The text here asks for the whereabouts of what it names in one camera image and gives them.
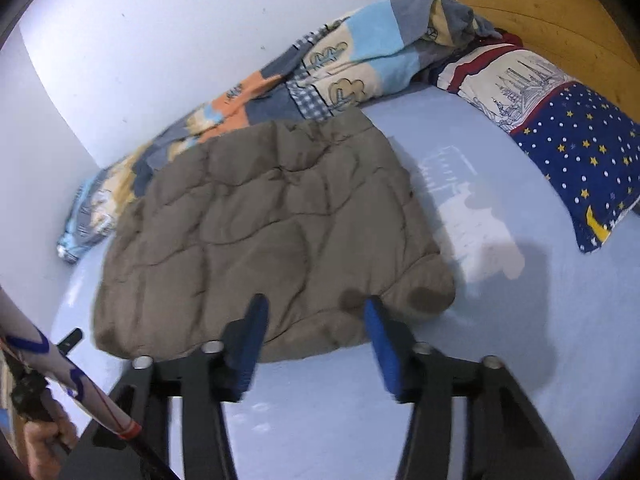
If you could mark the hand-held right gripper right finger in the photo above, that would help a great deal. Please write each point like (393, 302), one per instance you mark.
(385, 355)

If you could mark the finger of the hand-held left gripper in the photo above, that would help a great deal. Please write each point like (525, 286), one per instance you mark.
(70, 341)

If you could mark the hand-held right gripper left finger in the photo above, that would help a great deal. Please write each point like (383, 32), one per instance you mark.
(250, 350)

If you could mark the olive down jacket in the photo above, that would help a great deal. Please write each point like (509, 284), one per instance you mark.
(260, 220)

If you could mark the person's left hand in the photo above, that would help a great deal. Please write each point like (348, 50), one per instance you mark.
(42, 450)

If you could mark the white sleeved left arm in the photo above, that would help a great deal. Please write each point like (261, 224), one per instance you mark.
(55, 365)

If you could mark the light blue bed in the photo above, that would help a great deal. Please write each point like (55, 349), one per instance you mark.
(500, 335)

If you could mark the blue star print pillow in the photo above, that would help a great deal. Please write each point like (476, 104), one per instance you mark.
(575, 145)

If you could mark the patchwork cartoon blanket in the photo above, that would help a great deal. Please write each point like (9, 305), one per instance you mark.
(370, 45)

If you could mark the dark red cloth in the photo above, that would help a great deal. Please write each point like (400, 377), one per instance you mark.
(507, 39)

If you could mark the wooden headboard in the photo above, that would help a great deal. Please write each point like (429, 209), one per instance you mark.
(550, 10)

